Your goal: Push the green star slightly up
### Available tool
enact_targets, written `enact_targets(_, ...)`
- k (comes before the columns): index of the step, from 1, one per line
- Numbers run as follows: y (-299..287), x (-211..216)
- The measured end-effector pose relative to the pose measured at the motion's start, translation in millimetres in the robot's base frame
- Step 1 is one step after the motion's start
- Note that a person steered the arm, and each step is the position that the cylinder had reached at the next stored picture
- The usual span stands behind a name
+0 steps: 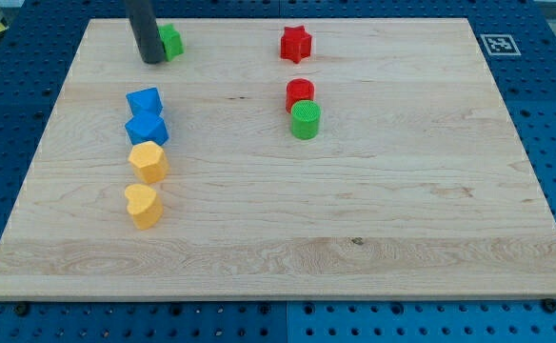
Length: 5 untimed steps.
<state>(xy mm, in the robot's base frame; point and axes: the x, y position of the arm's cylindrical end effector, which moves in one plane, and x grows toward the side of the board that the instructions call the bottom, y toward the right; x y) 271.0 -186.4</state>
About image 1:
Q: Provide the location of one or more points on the green star block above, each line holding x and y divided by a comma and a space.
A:
172, 41

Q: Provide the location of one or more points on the red star block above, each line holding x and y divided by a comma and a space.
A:
295, 44

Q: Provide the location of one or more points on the light wooden board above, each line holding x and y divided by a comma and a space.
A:
416, 186

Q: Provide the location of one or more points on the green cylinder block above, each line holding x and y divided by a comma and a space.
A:
305, 119

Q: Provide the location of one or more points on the red cylinder block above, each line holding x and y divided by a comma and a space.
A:
297, 90

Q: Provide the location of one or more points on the yellow hexagon block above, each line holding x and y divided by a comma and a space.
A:
149, 162

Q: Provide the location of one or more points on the yellow heart block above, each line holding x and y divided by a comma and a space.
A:
144, 207

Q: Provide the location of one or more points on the blue hexagon block lower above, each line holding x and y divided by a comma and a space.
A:
147, 126

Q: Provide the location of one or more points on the blue cube block upper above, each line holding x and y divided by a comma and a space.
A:
147, 100

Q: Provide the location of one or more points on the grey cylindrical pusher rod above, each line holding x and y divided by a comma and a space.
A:
143, 24

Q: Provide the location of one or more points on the white fiducial marker tag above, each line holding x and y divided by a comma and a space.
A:
498, 44

